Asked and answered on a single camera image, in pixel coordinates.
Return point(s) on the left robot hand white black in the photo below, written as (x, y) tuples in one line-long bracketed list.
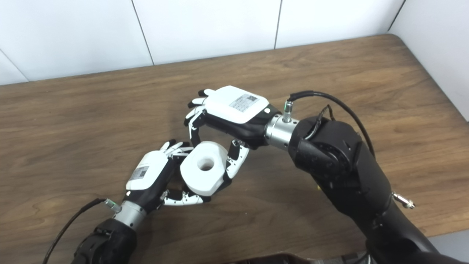
[(148, 172)]

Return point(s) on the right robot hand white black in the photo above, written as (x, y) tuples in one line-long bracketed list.
[(234, 106)]

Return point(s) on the round white piece with holes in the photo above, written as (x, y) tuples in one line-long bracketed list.
[(198, 179)]

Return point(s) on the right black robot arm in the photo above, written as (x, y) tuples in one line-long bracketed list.
[(340, 165)]

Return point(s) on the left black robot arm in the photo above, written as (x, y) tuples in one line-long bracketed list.
[(106, 242)]

